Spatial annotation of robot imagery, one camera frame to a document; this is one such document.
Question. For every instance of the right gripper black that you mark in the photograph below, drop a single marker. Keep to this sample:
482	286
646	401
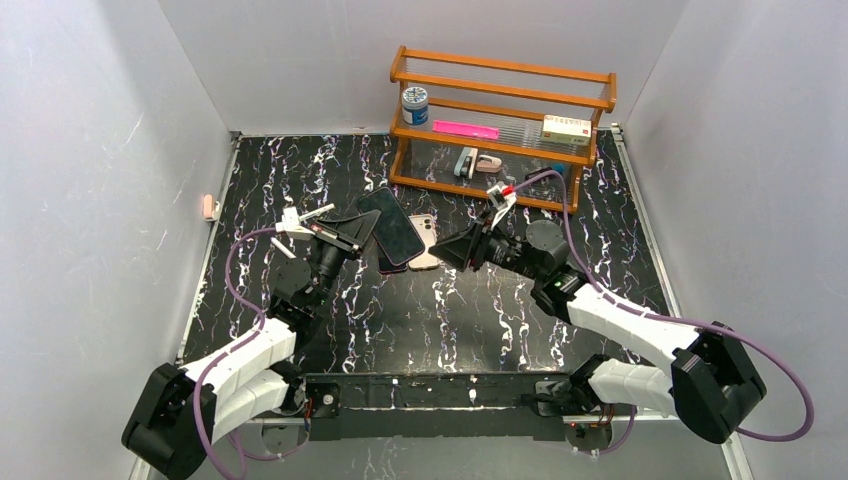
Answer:
479	245

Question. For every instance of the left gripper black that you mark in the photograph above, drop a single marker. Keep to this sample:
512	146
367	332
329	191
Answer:
337	239

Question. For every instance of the beige phone case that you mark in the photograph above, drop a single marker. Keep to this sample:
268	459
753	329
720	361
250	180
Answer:
425	226

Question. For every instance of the phone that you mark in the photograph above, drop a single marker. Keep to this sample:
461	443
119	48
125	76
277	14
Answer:
394	232
385	267

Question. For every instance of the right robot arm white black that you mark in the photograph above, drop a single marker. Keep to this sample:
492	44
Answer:
642	331

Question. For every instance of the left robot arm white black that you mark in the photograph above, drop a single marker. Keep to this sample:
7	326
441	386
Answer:
232	364

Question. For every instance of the white marker pen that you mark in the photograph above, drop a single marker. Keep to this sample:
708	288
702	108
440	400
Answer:
317	212

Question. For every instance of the purple tipped marker pen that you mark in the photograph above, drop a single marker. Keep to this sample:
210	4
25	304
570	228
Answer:
282	248

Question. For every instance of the grey stapler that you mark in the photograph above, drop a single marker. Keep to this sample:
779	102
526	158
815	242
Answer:
466	163

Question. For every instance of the pink tape dispenser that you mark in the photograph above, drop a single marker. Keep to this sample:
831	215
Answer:
488	164

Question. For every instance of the pink flat ruler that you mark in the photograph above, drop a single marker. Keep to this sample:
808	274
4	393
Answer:
466	130

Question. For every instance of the orange wooden shelf rack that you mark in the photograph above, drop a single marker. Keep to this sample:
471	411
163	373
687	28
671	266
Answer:
511	96

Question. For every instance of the black blue marker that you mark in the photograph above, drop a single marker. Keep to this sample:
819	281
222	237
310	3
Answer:
559	168

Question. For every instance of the white blue jar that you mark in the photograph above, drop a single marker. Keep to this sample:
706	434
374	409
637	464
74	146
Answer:
414	105

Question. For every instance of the white red medicine box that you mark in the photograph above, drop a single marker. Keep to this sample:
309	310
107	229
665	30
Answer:
566	130

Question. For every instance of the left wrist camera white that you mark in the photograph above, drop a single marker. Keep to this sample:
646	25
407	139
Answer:
292	224

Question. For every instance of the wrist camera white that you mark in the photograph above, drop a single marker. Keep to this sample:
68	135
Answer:
502	198
292	224

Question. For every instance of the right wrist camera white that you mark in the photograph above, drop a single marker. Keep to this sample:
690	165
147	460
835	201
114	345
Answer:
502	198

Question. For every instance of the pink wall hook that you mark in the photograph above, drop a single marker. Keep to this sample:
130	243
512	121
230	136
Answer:
210	208

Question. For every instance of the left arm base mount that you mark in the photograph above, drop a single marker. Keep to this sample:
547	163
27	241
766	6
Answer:
287	426

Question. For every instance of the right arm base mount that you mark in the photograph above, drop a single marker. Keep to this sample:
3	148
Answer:
588	420

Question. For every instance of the aluminium frame rail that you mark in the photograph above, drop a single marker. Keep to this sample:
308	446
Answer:
437	405

